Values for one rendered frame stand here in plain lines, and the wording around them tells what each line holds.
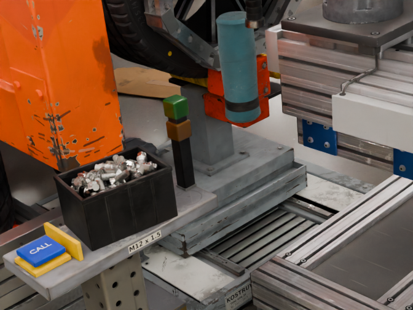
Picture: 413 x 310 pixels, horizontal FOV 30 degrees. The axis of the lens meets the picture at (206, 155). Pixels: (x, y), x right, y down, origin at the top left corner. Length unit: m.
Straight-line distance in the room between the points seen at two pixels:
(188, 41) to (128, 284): 0.61
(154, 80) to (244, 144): 1.30
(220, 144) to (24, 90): 0.75
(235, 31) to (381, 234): 0.61
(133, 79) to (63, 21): 2.10
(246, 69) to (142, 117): 1.44
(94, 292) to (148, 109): 1.78
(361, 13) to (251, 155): 0.95
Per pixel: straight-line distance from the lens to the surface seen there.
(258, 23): 1.70
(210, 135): 2.21
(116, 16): 1.87
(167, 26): 1.82
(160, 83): 3.55
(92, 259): 1.50
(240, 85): 1.86
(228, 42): 1.82
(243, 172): 2.21
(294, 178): 2.33
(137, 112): 3.29
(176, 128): 1.61
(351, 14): 1.45
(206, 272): 2.07
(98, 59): 1.64
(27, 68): 1.65
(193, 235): 2.09
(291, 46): 1.57
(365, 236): 1.93
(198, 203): 1.63
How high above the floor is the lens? 1.26
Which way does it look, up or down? 26 degrees down
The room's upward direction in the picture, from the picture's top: 7 degrees counter-clockwise
